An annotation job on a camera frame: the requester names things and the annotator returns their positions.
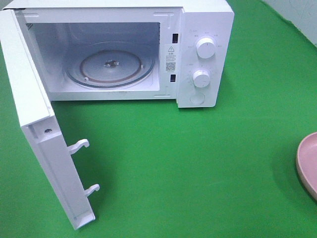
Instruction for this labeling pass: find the round door release button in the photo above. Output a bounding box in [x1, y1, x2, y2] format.
[190, 93, 205, 105]

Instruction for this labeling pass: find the white microwave door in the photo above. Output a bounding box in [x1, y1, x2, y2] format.
[0, 9, 100, 229]

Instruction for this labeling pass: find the pink round plate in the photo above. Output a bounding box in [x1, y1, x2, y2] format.
[296, 132, 317, 200]

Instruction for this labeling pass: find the green table cloth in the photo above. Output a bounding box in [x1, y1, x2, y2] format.
[0, 0, 317, 238]

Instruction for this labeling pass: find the lower white dial knob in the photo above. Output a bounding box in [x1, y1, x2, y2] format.
[192, 69, 211, 88]

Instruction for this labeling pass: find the white dial knob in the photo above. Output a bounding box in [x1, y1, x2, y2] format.
[196, 36, 216, 59]
[192, 69, 211, 88]

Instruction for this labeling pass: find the white microwave oven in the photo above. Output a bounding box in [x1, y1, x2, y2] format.
[2, 0, 234, 108]

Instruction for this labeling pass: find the glass turntable plate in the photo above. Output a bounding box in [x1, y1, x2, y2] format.
[65, 41, 159, 89]

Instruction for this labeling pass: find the upper white dial knob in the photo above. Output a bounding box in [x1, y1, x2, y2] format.
[196, 36, 216, 59]

